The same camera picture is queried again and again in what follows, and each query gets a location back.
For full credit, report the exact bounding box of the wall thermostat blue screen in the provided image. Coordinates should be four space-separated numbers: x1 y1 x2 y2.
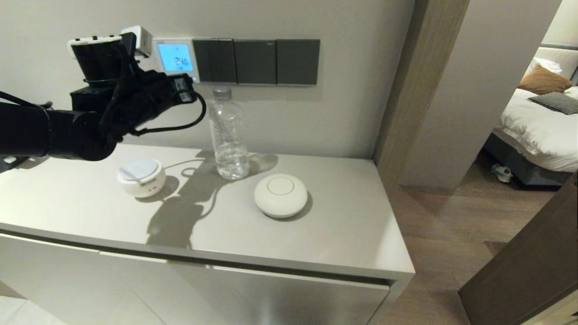
151 38 200 84

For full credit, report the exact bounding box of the clear plastic water bottle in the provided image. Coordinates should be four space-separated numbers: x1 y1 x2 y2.
208 86 250 181

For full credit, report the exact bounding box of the white round speaker grey top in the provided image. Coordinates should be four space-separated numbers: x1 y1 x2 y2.
117 158 167 198

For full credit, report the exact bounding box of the white round dome device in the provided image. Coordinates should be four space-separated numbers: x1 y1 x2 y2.
254 173 308 219

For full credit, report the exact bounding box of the grey sideboard cabinet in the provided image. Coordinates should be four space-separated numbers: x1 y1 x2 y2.
0 140 415 325

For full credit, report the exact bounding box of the teal white sneaker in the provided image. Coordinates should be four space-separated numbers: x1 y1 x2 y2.
491 163 513 183

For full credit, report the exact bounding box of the dark grey bed base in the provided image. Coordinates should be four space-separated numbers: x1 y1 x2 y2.
481 133 574 188

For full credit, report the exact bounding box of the bed with white duvet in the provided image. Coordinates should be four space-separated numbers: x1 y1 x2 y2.
492 88 578 173

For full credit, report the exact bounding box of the brown pillow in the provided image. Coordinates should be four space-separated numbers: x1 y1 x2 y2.
518 65 573 95

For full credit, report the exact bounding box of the black white checked pillow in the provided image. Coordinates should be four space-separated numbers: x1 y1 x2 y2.
528 92 578 115

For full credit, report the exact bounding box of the beige padded headboard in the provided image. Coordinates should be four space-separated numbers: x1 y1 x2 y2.
533 43 578 82

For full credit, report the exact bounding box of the brown wooden door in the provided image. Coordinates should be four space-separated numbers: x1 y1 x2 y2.
458 172 578 325

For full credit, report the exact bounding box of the thick black looped cable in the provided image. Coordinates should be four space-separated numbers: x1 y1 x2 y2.
129 90 207 137

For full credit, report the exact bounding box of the dark grey triple wall switch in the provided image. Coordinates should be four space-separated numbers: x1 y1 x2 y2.
193 39 237 84

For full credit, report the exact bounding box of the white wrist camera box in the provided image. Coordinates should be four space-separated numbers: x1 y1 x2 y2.
121 26 153 58

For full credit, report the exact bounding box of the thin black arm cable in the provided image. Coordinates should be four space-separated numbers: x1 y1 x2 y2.
0 90 52 110

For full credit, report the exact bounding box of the wooden door frame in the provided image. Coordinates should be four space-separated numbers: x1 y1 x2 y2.
373 0 470 199

